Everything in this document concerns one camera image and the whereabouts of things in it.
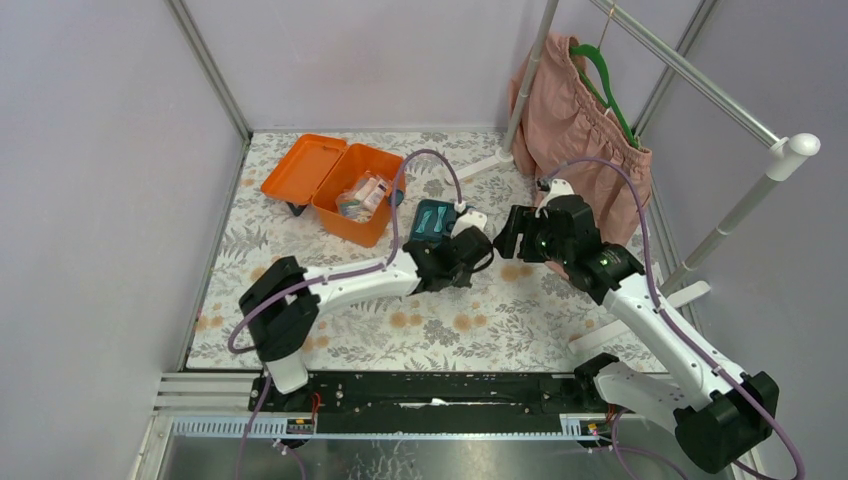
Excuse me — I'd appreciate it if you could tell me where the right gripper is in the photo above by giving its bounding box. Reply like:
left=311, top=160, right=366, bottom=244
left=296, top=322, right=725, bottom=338
left=492, top=204, right=572, bottom=267

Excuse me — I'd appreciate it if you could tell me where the teal small tube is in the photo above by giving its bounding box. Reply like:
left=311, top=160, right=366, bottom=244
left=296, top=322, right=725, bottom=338
left=434, top=206, right=447, bottom=231

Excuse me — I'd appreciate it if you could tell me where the teal tray insert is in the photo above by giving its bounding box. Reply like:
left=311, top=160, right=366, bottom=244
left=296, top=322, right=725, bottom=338
left=408, top=199, right=458, bottom=244

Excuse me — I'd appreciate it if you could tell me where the teal small packet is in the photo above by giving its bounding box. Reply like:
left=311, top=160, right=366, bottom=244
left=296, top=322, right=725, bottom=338
left=415, top=206, right=432, bottom=233

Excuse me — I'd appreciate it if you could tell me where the white gauze packet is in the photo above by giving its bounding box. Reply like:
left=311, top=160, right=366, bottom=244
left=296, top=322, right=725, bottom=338
left=357, top=175, right=391, bottom=212

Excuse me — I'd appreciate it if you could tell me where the blue bandage package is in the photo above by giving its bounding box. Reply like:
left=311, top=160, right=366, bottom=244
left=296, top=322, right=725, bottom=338
left=336, top=190, right=373, bottom=223

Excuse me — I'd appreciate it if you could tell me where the orange medicine box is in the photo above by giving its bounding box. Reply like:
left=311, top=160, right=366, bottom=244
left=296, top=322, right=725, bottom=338
left=261, top=134, right=402, bottom=248

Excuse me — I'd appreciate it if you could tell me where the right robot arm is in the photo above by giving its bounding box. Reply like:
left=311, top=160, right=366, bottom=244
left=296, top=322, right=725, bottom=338
left=494, top=194, right=779, bottom=474

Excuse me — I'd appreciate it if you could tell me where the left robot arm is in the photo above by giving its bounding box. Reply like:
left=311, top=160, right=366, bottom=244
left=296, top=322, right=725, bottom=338
left=234, top=227, right=494, bottom=411

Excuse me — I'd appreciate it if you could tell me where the pink hanging garment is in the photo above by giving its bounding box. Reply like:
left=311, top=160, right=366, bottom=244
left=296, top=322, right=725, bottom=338
left=511, top=34, right=652, bottom=245

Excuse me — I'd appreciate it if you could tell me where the green clothes hanger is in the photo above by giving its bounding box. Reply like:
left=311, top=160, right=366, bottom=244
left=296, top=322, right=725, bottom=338
left=569, top=44, right=640, bottom=148

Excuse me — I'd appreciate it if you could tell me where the white clothes rack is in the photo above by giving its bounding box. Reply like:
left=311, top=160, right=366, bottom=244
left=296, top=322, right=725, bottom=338
left=453, top=0, right=823, bottom=356

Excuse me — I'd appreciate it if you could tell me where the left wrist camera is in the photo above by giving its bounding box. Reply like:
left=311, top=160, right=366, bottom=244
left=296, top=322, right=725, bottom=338
left=450, top=208, right=488, bottom=238

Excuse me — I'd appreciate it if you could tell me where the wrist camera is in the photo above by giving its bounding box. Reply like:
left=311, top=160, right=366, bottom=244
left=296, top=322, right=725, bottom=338
left=450, top=208, right=488, bottom=238
left=538, top=179, right=576, bottom=212

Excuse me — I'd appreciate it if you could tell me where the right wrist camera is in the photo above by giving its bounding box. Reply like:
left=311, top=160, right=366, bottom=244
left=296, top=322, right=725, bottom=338
left=538, top=179, right=576, bottom=212

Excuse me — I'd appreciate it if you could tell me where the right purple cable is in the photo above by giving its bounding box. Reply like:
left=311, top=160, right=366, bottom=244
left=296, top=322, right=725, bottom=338
left=536, top=156, right=806, bottom=480

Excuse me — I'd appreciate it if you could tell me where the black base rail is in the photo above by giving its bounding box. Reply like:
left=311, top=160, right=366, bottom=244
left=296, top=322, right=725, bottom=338
left=247, top=371, right=621, bottom=436

